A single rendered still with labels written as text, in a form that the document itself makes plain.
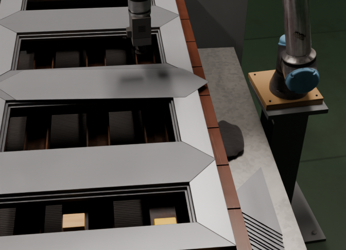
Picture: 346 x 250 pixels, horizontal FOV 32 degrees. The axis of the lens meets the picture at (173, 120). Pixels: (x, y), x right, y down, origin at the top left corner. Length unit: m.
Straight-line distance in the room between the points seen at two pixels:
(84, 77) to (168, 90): 0.31
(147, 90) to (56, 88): 0.31
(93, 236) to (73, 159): 0.31
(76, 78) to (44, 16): 0.48
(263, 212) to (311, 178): 1.23
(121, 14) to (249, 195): 1.02
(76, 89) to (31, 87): 0.16
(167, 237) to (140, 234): 0.07
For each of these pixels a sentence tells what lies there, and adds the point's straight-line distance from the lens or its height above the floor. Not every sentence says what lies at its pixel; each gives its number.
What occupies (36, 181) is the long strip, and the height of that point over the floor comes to 0.85.
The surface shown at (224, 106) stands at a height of 0.68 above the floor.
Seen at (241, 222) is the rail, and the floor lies 0.83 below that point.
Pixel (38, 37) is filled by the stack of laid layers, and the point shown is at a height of 0.83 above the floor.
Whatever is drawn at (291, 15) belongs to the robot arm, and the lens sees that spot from 2.06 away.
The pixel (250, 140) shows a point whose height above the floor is 0.68.
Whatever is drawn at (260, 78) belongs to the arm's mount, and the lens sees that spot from 2.47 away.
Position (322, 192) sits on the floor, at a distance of 3.04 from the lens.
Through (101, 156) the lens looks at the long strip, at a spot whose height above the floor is 0.85.
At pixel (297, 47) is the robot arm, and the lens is 2.12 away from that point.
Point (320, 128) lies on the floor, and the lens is 3.42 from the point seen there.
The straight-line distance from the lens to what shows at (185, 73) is 2.20.
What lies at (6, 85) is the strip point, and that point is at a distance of 2.20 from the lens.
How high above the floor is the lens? 2.08
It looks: 38 degrees down
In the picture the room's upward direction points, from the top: 1 degrees clockwise
